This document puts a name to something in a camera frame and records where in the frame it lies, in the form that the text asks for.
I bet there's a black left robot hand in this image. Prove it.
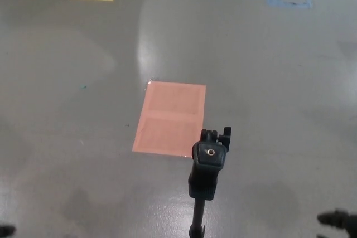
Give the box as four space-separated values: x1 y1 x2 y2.
0 224 17 238

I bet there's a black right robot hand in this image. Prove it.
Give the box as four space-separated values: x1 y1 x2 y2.
317 209 357 238

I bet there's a black phone stand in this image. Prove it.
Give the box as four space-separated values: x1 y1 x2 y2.
188 126 232 238

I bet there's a pink rectangular floor sheet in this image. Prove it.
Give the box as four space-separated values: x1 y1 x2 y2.
132 80 207 158

